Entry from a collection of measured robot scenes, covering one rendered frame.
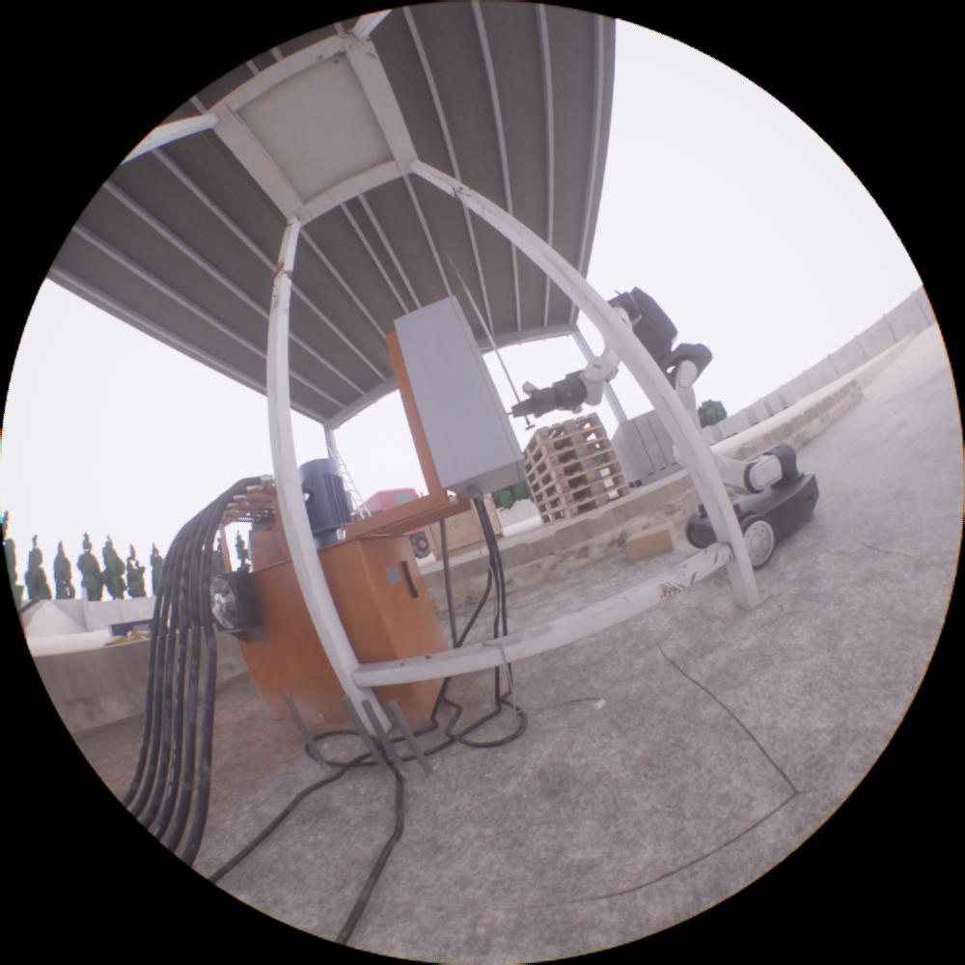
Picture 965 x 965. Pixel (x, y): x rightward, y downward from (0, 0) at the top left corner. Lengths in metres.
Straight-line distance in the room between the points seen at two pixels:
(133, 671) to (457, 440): 2.24
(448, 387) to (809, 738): 1.11
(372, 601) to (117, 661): 1.83
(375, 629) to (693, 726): 0.82
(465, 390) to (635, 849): 1.02
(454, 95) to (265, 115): 3.07
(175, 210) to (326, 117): 3.50
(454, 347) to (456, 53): 4.34
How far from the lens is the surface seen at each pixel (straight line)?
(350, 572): 0.88
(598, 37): 5.16
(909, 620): 0.86
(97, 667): 2.24
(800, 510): 1.44
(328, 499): 1.27
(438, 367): 0.85
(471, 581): 2.29
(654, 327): 1.41
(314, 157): 2.01
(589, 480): 3.10
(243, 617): 1.10
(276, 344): 1.12
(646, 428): 3.99
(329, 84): 1.98
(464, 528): 3.88
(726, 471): 1.39
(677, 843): 0.54
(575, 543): 2.26
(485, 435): 0.74
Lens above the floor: 0.51
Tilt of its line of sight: 10 degrees up
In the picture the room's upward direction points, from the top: 19 degrees counter-clockwise
